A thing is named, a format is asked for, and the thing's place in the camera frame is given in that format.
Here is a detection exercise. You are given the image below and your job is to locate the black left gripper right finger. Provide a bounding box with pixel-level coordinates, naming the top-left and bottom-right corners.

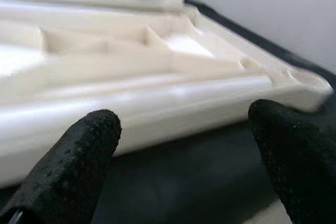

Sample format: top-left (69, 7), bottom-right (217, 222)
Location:
top-left (248, 99), bottom-right (336, 224)

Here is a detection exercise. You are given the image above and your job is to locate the black tablecloth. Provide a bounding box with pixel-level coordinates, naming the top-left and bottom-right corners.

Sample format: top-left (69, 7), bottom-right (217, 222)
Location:
top-left (0, 0), bottom-right (336, 224)

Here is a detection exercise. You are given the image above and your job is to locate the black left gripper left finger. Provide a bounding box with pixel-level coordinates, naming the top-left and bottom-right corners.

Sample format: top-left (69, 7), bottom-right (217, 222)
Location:
top-left (0, 109), bottom-right (122, 224)

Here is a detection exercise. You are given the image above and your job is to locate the white plastic children table top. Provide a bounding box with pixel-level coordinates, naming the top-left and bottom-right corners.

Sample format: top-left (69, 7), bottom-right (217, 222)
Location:
top-left (0, 0), bottom-right (334, 189)

